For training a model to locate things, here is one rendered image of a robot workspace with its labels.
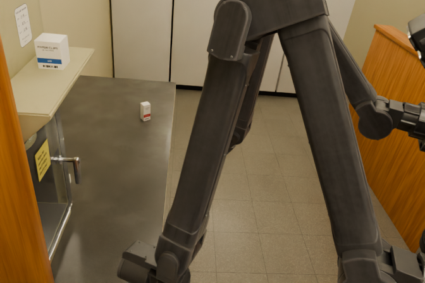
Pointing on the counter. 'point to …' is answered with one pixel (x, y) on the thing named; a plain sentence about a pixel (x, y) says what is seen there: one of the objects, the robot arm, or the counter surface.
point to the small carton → (52, 51)
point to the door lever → (73, 167)
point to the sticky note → (42, 160)
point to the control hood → (45, 90)
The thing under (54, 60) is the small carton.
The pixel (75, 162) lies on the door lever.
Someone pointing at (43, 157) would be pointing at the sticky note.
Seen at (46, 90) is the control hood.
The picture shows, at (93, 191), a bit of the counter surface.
